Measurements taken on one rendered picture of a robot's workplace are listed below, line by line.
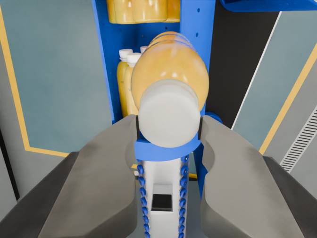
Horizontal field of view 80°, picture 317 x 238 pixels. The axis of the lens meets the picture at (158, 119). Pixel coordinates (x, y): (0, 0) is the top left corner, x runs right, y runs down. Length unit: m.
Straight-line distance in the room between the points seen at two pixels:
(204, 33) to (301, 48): 1.53
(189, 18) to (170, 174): 0.75
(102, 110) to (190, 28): 1.59
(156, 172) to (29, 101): 1.59
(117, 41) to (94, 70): 1.19
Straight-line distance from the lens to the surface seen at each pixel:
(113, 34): 0.61
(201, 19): 0.43
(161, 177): 1.00
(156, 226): 1.33
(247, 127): 2.04
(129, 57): 0.51
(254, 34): 1.59
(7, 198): 3.03
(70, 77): 1.91
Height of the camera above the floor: 1.62
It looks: 61 degrees down
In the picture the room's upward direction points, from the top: 173 degrees counter-clockwise
